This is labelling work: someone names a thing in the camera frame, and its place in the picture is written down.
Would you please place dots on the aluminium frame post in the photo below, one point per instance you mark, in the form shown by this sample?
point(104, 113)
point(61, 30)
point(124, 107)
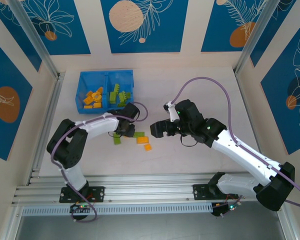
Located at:
point(33, 37)
point(256, 37)

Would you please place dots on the aluminium side rail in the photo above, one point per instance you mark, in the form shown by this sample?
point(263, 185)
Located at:
point(49, 117)
point(253, 125)

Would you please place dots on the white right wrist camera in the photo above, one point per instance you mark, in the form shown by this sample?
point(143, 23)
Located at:
point(173, 113)

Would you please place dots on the aluminium mounting rail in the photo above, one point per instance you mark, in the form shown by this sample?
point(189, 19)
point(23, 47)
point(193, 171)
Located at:
point(152, 187)

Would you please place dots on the blue plastic bin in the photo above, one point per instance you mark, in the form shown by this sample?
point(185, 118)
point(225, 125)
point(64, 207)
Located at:
point(87, 82)
point(125, 80)

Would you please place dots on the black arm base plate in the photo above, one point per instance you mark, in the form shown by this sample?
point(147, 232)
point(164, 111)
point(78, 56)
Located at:
point(200, 192)
point(97, 193)

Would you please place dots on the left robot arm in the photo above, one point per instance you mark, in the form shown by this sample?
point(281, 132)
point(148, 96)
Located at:
point(97, 125)

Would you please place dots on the small circuit board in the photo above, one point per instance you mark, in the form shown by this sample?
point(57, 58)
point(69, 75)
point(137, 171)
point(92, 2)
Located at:
point(80, 208)
point(225, 208)

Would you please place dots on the orange round lego piece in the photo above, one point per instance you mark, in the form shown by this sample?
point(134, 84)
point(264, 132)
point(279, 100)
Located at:
point(96, 96)

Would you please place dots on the green lego brick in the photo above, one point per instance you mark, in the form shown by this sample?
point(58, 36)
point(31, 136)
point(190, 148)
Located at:
point(124, 95)
point(117, 140)
point(115, 88)
point(140, 135)
point(112, 98)
point(122, 103)

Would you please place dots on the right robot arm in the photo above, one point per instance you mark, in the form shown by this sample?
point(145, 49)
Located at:
point(245, 152)

